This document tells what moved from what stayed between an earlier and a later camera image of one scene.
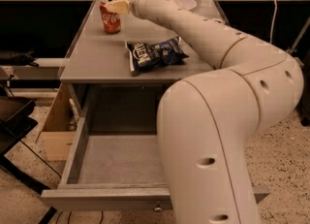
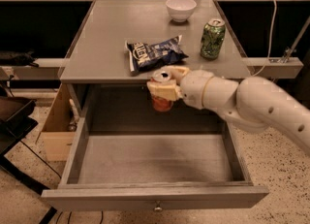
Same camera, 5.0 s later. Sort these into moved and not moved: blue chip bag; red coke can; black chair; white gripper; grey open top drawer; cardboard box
Moved: white gripper; red coke can
Not moved: cardboard box; blue chip bag; black chair; grey open top drawer
